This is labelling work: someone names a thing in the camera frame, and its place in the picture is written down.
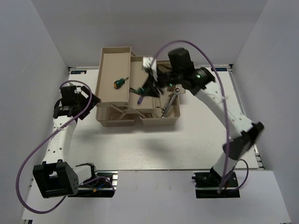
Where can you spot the small combination wrench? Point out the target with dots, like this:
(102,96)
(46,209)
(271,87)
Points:
(165,104)

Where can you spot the slim black green precision screwdriver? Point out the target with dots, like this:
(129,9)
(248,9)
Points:
(135,91)

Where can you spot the stubby green orange-capped screwdriver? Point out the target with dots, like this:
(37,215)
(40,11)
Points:
(120,82)

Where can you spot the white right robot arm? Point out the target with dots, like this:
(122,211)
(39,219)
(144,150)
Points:
(242,133)

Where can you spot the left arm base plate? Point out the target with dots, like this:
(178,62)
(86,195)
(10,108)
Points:
(100,188)

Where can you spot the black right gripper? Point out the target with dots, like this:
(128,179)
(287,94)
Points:
(151,82)

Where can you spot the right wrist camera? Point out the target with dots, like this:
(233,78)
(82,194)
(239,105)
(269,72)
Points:
(149,65)

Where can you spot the beige plastic toolbox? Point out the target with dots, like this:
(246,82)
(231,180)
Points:
(118,107)

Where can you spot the blue handled long screwdriver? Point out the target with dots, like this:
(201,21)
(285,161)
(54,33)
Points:
(140,100)

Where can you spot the stubby green handled screwdriver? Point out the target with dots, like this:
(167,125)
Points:
(144,91)

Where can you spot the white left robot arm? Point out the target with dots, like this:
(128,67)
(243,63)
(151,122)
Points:
(55,176)

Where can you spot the large ratchet wrench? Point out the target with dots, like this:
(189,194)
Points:
(173,96)

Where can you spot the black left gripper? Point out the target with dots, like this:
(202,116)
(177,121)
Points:
(94,101)

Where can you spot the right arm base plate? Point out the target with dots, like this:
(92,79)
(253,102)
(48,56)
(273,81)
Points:
(206,187)

